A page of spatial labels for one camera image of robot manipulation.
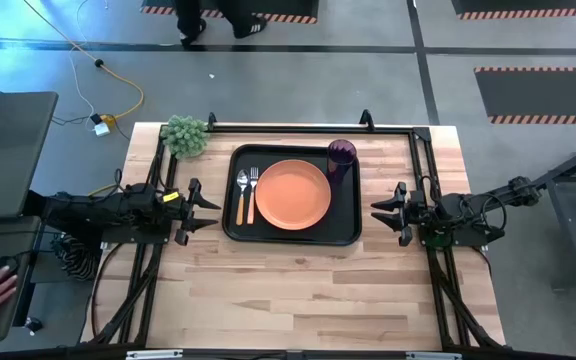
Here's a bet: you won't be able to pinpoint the yellow cable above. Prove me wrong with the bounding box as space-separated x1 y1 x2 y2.
21 0 146 123

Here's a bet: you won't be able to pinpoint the person's legs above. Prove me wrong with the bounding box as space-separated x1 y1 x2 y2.
171 0 269 50

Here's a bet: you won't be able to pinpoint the spoon with orange handle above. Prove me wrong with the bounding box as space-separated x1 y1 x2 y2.
234 168 250 227

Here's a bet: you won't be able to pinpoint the black rectangular serving tray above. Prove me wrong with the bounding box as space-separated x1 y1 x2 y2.
221 143 363 247

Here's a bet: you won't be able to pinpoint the purple faceted cup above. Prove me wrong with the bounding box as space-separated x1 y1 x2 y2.
325 138 358 184

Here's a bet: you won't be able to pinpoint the orange round plate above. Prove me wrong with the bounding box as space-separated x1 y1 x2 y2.
254 158 333 232

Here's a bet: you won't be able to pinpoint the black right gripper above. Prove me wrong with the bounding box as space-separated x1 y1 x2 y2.
370 181 427 247

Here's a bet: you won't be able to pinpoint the green potted plant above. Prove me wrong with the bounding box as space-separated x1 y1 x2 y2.
160 114 211 160

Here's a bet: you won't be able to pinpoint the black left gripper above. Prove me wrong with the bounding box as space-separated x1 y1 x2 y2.
160 178 222 246

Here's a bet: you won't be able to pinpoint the black corrugated cable bundle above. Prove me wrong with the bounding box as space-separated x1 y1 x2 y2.
51 233 103 281

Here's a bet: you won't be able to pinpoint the black hazard-striped floor mat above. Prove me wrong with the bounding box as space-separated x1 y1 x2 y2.
450 0 576 21
140 0 320 25
473 66 576 126

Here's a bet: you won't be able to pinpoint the dark grey desk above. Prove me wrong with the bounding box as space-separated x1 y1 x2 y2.
0 91 60 221

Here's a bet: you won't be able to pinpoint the white cable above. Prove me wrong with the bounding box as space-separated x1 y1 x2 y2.
66 0 110 121

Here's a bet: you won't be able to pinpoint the silver metal bracket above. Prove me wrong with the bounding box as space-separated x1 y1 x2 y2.
405 351 463 360
125 349 185 360

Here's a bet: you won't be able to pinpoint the black computer mouse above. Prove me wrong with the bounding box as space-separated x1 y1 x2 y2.
0 255 19 279

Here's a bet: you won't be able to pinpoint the black desk with mouse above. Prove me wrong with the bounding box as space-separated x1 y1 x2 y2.
0 215 44 344

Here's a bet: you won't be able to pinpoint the black diagonal bar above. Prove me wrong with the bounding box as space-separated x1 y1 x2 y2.
21 189 107 247

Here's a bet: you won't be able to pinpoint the black aluminium table frame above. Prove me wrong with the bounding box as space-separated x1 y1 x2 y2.
80 108 509 360

